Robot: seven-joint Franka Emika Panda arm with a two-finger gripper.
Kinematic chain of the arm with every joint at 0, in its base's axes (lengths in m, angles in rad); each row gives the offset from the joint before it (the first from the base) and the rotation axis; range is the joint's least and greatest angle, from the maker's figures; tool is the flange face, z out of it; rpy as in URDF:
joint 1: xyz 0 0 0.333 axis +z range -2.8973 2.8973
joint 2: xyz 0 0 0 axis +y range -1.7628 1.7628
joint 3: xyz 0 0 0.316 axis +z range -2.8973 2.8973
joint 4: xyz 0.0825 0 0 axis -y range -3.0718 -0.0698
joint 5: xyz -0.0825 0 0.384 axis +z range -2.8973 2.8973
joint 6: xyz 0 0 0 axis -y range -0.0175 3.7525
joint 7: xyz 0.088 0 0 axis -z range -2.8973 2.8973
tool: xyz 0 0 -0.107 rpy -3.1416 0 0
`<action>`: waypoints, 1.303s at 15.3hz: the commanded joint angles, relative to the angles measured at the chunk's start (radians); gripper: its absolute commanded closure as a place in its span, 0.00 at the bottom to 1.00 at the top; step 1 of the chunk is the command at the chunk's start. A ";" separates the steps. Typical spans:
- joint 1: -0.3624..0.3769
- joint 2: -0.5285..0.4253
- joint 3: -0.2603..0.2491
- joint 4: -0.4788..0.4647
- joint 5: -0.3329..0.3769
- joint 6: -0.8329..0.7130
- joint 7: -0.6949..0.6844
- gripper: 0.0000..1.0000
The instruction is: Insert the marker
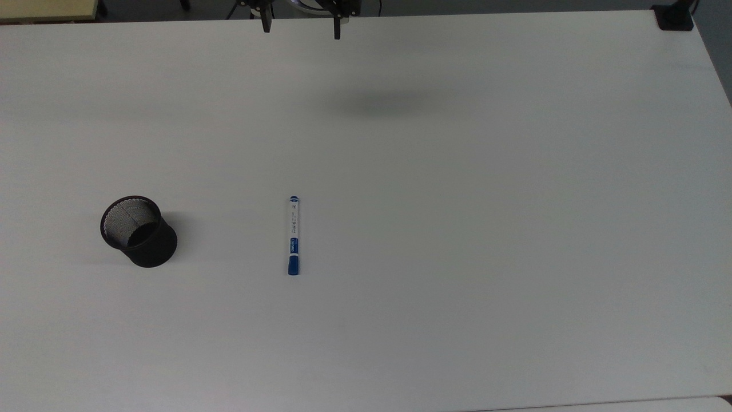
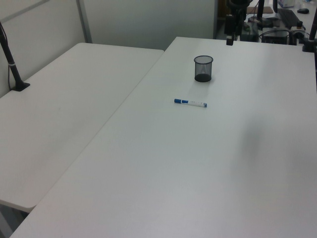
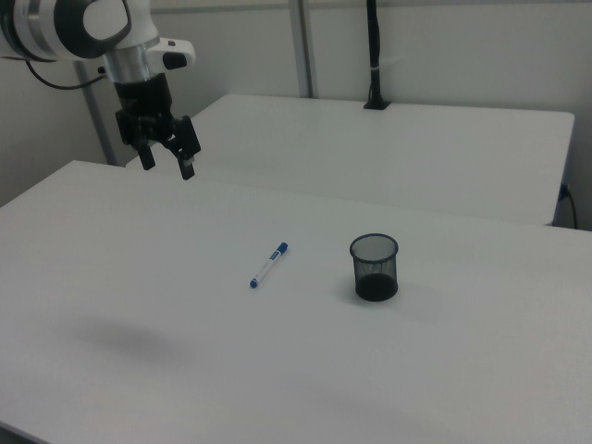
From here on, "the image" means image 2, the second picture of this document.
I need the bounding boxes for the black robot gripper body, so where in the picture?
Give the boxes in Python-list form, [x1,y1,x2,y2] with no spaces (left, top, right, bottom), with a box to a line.
[228,0,249,16]

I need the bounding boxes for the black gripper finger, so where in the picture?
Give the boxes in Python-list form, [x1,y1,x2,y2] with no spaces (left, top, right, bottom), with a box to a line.
[234,13,245,41]
[225,14,235,47]

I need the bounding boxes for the blue and white marker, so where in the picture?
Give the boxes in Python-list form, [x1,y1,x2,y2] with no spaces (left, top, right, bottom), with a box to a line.
[173,98,209,109]

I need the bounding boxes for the dark grey box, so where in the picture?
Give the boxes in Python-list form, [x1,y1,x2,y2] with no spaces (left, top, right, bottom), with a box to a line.
[241,22,259,42]

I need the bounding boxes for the black monitor stand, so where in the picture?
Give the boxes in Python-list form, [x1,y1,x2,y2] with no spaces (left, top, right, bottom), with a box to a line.
[249,0,273,28]

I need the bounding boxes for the brown cardboard sheet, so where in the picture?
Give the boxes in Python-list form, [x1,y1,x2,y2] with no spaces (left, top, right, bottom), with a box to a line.
[247,6,272,14]

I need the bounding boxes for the black electronics box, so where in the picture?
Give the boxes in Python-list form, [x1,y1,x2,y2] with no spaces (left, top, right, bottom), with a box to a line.
[261,27,291,45]

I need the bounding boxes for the white and blue box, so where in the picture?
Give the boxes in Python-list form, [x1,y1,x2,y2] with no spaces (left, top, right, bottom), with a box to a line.
[277,0,297,8]

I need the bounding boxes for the black computer keyboard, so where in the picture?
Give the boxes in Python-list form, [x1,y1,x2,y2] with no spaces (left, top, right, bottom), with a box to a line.
[277,8,300,28]

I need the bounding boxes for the white folding side table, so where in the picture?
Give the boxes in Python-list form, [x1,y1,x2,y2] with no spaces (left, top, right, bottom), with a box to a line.
[0,42,165,238]

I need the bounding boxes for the black pole with white tie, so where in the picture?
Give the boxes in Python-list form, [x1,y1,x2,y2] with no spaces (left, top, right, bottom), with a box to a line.
[0,21,31,93]

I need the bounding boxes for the black wire mesh pen cup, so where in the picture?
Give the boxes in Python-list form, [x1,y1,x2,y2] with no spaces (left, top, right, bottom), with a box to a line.
[193,55,214,83]

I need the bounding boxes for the silver camera with black knob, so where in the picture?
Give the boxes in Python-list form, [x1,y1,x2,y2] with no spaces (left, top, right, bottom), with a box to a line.
[289,21,307,38]

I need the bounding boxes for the black clamped camera stand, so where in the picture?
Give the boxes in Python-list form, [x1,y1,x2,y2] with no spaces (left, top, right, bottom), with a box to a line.
[301,13,317,53]

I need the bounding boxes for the grey aluminium partition post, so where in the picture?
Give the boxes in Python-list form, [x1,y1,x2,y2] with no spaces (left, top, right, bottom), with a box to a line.
[76,0,93,45]

